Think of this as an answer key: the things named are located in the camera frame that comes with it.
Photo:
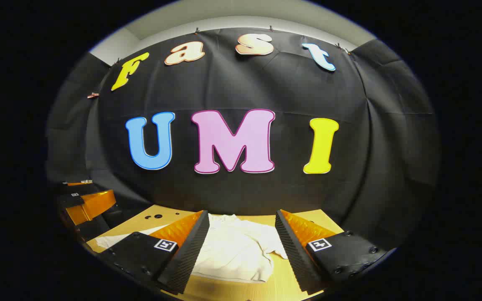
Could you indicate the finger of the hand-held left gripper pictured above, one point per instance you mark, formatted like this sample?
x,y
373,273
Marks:
x,y
78,182
92,207

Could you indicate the black backdrop cloth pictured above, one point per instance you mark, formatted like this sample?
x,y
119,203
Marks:
x,y
287,83

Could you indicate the white sweatshirt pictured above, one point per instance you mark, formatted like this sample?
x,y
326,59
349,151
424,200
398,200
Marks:
x,y
232,246

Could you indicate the copper cloth clip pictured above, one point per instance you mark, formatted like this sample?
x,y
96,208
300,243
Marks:
x,y
92,95

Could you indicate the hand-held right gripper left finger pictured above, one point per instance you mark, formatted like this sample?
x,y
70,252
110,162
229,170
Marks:
x,y
186,255

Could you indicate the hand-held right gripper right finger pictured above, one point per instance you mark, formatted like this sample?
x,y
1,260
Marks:
x,y
293,255

